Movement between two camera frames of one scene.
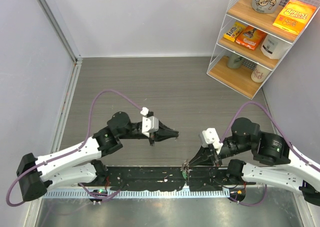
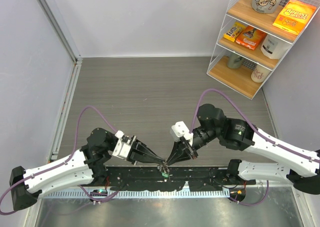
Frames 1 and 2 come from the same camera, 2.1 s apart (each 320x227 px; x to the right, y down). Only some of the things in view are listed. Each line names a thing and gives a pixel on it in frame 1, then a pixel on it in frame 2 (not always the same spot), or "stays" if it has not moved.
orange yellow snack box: [294, 16] stays
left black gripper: [163, 133] → [140, 148]
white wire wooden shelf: [261, 25] stays
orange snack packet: [251, 37] stays
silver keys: [185, 169] → [164, 169]
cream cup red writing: [260, 74] stays
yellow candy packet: [236, 28] stays
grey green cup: [234, 61] stays
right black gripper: [204, 157] → [178, 152]
